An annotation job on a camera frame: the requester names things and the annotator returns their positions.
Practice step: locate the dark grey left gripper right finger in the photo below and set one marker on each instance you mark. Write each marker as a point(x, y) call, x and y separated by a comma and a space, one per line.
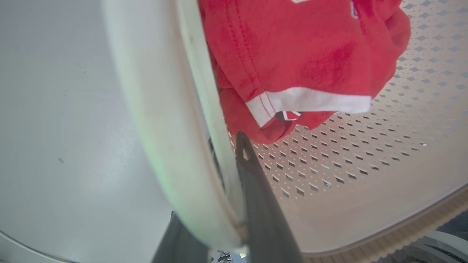
point(261, 208)

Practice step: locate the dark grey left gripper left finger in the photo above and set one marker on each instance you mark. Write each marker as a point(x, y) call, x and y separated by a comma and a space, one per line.
point(179, 244)

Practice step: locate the perforated metal washer drum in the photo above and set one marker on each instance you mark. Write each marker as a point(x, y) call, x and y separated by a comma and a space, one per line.
point(365, 175)

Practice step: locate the red garment with white trim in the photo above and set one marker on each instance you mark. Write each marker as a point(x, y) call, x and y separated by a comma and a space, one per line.
point(292, 62)

